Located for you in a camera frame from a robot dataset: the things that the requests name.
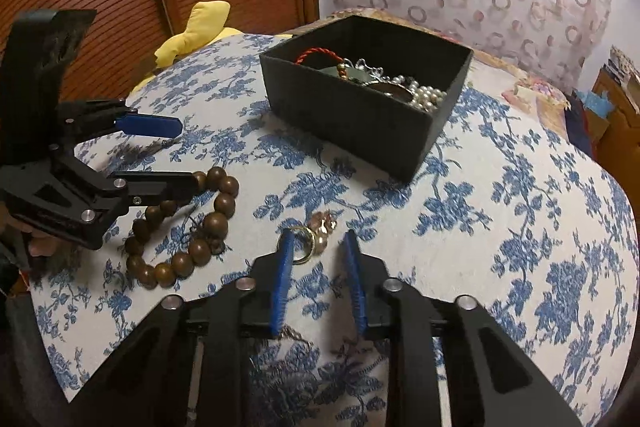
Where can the dark metal bangle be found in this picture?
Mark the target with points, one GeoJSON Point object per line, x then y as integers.
{"type": "Point", "coordinates": [395, 89]}

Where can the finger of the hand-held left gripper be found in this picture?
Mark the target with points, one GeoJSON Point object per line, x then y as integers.
{"type": "Point", "coordinates": [150, 125]}
{"type": "Point", "coordinates": [165, 186]}

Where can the rose gold earring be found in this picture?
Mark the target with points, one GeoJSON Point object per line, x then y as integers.
{"type": "Point", "coordinates": [322, 223]}

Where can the person's left hand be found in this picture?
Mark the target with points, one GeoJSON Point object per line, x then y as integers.
{"type": "Point", "coordinates": [42, 247]}

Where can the blue floral tablecloth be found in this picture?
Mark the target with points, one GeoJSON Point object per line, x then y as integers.
{"type": "Point", "coordinates": [475, 207]}

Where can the silver ornate pendant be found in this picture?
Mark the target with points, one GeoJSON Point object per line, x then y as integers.
{"type": "Point", "coordinates": [367, 68]}

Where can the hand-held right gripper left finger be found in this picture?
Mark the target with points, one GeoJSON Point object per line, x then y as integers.
{"type": "Point", "coordinates": [282, 277]}

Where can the wooden cabinet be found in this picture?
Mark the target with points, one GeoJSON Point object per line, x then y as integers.
{"type": "Point", "coordinates": [617, 132]}

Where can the black square box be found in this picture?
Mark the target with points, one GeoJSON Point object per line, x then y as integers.
{"type": "Point", "coordinates": [350, 122]}

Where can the yellow plush toy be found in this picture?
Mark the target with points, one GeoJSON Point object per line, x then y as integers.
{"type": "Point", "coordinates": [205, 22]}

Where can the dark blue cloth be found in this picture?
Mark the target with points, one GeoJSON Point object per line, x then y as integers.
{"type": "Point", "coordinates": [580, 127]}

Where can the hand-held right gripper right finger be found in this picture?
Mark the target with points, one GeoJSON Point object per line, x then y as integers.
{"type": "Point", "coordinates": [356, 282]}

